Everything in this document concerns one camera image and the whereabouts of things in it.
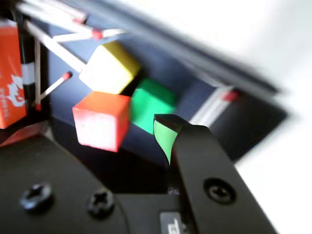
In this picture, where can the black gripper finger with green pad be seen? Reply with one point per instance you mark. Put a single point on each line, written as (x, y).
(207, 170)
(48, 175)

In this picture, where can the black cardboard box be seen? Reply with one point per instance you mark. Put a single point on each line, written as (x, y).
(158, 63)

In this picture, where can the red wooden cube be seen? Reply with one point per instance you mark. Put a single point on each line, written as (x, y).
(100, 122)

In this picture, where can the yellow wooden cube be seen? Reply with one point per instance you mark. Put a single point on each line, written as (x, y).
(107, 70)

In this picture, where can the green wooden cube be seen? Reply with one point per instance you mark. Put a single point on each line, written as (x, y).
(148, 104)

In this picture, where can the red tipped wooden match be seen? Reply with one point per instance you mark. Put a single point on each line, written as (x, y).
(56, 46)
(56, 84)
(56, 12)
(97, 34)
(214, 103)

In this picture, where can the orange matchbox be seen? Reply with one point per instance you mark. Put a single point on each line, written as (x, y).
(11, 73)

